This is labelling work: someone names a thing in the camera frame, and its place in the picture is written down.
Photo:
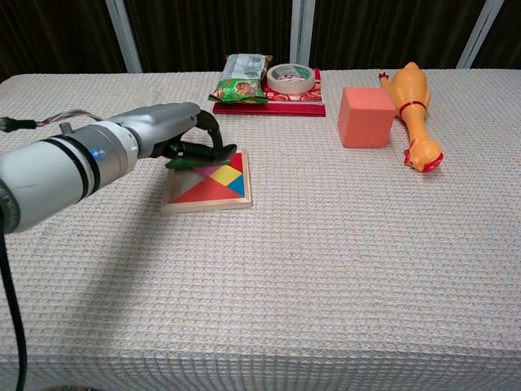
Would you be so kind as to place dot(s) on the yellow tangram square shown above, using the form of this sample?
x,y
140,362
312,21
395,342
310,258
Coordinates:
x,y
226,175

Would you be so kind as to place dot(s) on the large red tangram triangle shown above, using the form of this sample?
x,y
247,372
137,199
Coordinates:
x,y
207,193

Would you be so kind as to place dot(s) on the green triangle puzzle piece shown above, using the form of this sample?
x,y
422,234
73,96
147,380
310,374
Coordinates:
x,y
183,164

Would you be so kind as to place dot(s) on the beige masking tape roll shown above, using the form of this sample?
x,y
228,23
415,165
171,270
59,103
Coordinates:
x,y
291,86

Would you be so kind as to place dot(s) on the blue tangram triangle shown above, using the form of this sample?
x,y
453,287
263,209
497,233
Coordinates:
x,y
238,186

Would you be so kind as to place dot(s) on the orange-red tangram triangle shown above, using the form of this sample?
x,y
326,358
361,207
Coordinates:
x,y
240,163

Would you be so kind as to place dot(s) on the colourful tangram puzzle board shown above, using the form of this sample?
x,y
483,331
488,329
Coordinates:
x,y
203,207

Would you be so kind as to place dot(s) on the red box with bowl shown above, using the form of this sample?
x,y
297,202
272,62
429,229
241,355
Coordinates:
x,y
285,106

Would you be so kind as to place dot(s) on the orange rubber chicken toy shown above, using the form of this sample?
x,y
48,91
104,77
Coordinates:
x,y
411,89

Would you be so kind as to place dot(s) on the green snack bag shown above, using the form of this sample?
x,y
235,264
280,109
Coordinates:
x,y
240,87

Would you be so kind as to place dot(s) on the beige waffle tablecloth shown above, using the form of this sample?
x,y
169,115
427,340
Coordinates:
x,y
305,264

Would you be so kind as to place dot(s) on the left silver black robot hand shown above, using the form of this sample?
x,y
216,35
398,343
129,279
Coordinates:
x,y
167,126

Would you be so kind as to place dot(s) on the dark curtain panel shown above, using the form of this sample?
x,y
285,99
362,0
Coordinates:
x,y
390,28
53,36
506,36
211,28

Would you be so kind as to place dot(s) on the orange foam cube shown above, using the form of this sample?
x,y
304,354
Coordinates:
x,y
364,122

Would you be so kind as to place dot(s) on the grey metal frame post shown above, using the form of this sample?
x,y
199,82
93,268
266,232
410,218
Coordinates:
x,y
126,36
478,32
302,32

